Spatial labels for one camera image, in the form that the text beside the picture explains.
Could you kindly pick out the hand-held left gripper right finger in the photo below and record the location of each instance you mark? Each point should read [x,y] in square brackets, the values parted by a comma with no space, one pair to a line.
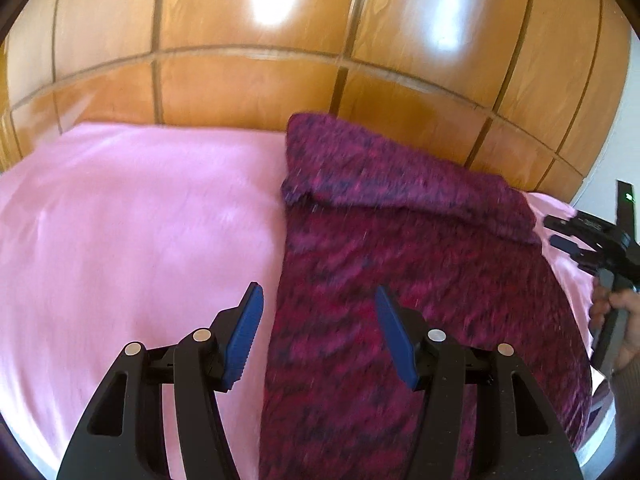
[397,337]

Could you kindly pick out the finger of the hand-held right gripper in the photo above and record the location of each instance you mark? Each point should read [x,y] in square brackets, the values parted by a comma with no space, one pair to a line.
[560,222]
[565,247]

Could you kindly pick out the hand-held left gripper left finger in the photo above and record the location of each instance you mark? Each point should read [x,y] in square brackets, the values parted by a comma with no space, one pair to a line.
[246,330]

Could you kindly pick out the dark red floral knit garment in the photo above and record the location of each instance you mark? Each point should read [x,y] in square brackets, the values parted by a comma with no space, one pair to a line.
[400,280]

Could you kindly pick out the person's right forearm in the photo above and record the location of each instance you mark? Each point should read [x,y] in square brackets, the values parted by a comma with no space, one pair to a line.
[629,410]

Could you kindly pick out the person's right hand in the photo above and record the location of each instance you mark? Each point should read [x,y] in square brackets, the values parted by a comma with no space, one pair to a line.
[627,320]

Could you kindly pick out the pink bedsheet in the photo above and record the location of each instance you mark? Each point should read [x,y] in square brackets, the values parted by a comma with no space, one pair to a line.
[125,240]

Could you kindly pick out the wooden wardrobe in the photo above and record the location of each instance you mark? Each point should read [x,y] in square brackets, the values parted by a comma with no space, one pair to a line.
[250,50]

